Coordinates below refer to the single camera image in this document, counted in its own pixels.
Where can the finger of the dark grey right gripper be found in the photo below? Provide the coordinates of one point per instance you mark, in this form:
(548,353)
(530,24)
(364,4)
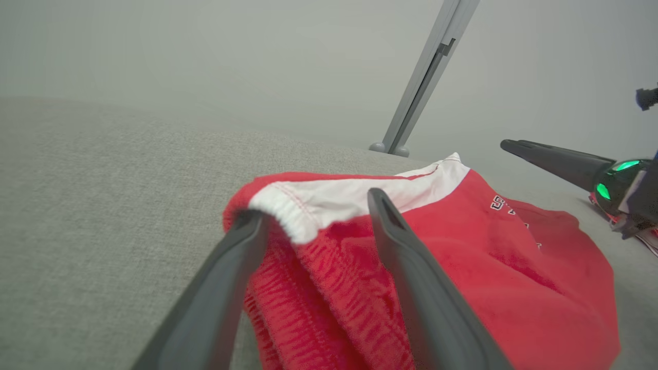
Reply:
(560,159)

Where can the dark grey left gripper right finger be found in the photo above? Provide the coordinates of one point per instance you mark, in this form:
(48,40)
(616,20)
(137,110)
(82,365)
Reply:
(437,318)

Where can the grey fabric padded surface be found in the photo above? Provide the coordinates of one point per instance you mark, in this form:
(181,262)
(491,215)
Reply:
(103,205)

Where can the red shorts white trim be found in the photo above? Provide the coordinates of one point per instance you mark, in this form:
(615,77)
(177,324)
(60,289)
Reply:
(488,267)

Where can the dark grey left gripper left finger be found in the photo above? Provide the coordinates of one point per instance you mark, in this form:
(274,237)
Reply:
(205,308)

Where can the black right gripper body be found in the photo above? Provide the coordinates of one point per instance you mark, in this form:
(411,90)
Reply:
(642,200)

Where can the grey aluminium partition post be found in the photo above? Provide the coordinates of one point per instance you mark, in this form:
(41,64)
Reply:
(438,72)
(421,72)

